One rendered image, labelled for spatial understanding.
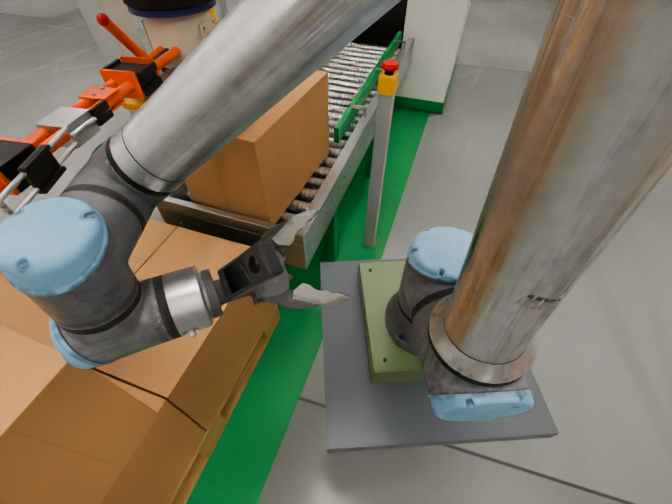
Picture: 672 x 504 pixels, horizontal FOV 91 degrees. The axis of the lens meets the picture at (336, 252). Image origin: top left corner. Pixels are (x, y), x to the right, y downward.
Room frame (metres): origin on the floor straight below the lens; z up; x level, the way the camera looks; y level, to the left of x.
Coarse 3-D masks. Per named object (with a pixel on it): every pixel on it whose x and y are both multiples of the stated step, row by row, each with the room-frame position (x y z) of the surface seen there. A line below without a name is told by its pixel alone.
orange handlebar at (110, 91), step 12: (156, 48) 0.95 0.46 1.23; (156, 60) 0.88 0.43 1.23; (168, 60) 0.91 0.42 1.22; (108, 84) 0.75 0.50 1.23; (132, 84) 0.76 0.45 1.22; (84, 96) 0.68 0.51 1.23; (96, 96) 0.68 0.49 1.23; (108, 96) 0.68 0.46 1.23; (120, 96) 0.71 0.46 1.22; (84, 108) 0.66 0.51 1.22; (36, 132) 0.55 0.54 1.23; (48, 132) 0.56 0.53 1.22; (60, 144) 0.53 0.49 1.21
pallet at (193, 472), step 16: (272, 320) 0.79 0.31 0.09; (256, 352) 0.66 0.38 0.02; (240, 384) 0.51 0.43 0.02; (224, 400) 0.41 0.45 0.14; (224, 416) 0.38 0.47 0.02; (208, 432) 0.29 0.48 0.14; (208, 448) 0.25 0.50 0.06; (192, 464) 0.19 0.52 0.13; (192, 480) 0.15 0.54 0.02; (176, 496) 0.10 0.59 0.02
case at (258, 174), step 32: (288, 96) 1.29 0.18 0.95; (320, 96) 1.44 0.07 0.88; (256, 128) 1.06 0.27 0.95; (288, 128) 1.17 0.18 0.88; (320, 128) 1.43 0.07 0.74; (224, 160) 1.03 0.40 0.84; (256, 160) 0.97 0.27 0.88; (288, 160) 1.15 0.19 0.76; (320, 160) 1.42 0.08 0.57; (192, 192) 1.11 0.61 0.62; (224, 192) 1.04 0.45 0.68; (256, 192) 0.98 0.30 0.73; (288, 192) 1.12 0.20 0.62
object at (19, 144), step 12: (0, 144) 0.49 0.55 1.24; (12, 144) 0.49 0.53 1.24; (24, 144) 0.49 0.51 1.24; (36, 144) 0.49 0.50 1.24; (0, 156) 0.45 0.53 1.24; (12, 156) 0.45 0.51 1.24; (24, 156) 0.47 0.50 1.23; (0, 168) 0.42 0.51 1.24; (12, 168) 0.44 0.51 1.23; (0, 180) 0.42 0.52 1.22; (12, 180) 0.43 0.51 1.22; (24, 180) 0.44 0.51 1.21; (0, 192) 0.42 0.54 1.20; (12, 192) 0.42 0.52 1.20
